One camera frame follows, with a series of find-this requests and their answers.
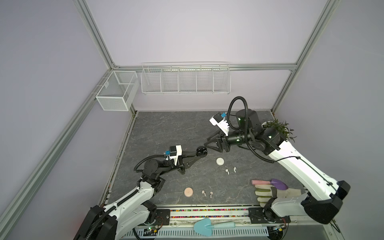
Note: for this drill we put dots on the purple pink garden trowel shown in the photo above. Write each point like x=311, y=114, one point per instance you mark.
x=279, y=185

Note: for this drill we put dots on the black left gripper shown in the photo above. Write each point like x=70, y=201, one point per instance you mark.
x=184, y=160

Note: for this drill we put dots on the green circuit board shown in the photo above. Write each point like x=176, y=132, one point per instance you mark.
x=150, y=232

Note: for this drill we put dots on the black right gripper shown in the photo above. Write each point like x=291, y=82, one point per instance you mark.
x=222, y=142

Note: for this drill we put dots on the black earbud charging case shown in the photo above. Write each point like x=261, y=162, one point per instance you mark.
x=201, y=151

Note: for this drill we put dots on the white earbud charging case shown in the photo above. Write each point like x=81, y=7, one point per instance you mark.
x=220, y=161

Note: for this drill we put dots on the potted green plant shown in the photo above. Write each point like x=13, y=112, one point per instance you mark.
x=281, y=127

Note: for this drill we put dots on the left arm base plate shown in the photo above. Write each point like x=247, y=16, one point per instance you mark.
x=159, y=217

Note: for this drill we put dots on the teal garden trowel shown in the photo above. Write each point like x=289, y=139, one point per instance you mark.
x=205, y=227

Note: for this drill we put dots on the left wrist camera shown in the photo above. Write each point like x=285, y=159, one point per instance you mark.
x=173, y=154

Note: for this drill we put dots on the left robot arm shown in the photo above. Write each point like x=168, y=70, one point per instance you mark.
x=113, y=221

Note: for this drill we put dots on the pink earbud charging case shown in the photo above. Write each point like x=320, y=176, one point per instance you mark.
x=188, y=192

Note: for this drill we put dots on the white wire shelf basket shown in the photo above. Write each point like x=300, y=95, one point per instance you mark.
x=186, y=78

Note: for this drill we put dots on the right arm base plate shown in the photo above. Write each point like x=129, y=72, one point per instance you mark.
x=259, y=215

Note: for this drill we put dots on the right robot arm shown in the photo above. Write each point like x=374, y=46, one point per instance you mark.
x=271, y=142

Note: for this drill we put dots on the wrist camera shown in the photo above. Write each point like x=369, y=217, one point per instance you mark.
x=220, y=121
x=173, y=154

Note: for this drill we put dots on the white mesh box basket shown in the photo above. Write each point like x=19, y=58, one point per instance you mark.
x=118, y=91

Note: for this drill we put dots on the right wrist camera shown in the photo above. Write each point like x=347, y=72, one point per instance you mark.
x=220, y=121

